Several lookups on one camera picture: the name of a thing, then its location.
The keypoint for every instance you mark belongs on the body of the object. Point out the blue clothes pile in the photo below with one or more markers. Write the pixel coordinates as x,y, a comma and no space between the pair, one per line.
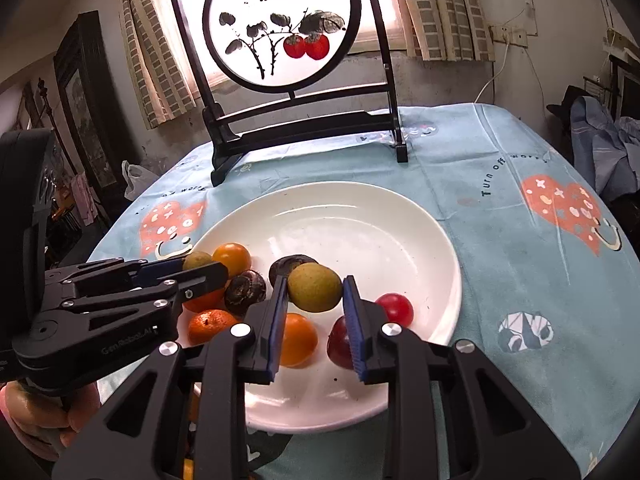
605,150

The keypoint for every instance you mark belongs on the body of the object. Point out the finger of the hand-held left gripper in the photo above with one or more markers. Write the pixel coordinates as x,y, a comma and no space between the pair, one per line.
155,270
200,280

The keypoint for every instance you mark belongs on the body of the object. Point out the mandarin orange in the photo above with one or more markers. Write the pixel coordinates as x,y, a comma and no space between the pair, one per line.
212,325
205,304

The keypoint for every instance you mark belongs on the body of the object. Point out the dark passion fruit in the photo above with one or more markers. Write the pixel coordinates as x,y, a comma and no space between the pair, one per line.
292,266

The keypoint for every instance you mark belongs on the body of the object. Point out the black hat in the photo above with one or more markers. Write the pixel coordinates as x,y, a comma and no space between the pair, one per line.
567,102

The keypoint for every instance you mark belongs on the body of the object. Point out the white oval plate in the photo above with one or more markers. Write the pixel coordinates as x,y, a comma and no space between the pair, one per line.
360,230

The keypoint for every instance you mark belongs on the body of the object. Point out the blue printed tablecloth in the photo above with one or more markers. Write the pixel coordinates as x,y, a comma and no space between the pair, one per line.
525,285

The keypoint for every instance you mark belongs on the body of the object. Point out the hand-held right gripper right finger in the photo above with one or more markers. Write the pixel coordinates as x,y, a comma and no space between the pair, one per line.
352,330

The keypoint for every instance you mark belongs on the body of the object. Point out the smooth orange tomato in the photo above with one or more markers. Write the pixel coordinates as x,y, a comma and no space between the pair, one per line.
300,340
231,258

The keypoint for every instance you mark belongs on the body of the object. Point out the white wall socket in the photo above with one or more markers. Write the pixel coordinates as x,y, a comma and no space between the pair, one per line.
510,35

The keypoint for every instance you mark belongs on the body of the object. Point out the dark red plum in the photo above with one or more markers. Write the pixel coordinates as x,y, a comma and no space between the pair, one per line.
340,345

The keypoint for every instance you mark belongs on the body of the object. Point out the white plastic bag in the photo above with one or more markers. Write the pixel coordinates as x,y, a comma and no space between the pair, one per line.
137,177

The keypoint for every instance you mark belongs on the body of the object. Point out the black metal rack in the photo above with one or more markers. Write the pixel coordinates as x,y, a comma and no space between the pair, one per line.
625,80

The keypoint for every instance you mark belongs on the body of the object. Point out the pink cloth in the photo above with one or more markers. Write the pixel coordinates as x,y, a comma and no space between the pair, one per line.
84,197

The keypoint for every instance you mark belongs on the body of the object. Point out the checked beige curtain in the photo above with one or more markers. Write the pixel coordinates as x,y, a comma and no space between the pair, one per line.
150,50
440,10

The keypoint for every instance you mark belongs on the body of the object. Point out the large green jujube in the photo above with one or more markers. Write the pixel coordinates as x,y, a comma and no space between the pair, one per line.
315,287

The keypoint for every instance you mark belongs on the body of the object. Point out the small green jujube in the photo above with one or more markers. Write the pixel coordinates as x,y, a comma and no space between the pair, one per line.
197,260

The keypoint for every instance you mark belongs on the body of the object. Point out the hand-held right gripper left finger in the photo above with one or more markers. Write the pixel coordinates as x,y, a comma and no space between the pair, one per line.
277,330

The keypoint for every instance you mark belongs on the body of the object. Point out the painted screen in black frame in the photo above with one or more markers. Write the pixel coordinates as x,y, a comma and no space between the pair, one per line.
285,20

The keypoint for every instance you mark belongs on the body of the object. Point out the person's left hand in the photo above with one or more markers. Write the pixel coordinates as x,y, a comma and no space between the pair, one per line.
35,410

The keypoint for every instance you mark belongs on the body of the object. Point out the dark framed wall picture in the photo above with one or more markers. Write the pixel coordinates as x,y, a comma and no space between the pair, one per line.
85,110

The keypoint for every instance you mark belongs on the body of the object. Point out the red cherry tomato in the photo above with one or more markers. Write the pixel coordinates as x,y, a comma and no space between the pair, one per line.
395,308

